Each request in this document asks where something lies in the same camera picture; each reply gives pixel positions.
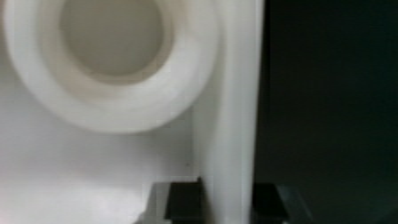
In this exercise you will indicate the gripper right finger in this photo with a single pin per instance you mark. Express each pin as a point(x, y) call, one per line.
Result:
point(279, 207)

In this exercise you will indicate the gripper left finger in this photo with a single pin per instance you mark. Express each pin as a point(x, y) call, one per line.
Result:
point(180, 202)

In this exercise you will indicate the white square tabletop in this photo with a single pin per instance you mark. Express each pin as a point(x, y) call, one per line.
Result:
point(128, 91)

